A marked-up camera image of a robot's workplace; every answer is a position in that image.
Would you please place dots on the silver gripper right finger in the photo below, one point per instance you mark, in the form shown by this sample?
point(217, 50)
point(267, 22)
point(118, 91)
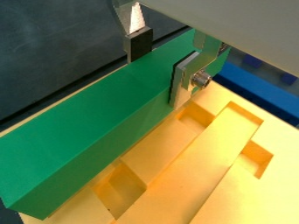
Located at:
point(189, 72)

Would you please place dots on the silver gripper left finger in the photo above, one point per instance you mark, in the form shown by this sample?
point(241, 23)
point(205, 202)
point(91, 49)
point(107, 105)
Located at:
point(138, 33)

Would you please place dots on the green rectangular block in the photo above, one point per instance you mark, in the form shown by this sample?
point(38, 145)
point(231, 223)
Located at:
point(57, 152)

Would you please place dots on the yellow board with slots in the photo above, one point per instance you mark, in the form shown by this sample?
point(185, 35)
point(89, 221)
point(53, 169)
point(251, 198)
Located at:
point(218, 163)

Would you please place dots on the blue rectangular block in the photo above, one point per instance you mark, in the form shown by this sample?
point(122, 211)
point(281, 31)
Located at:
point(263, 85)

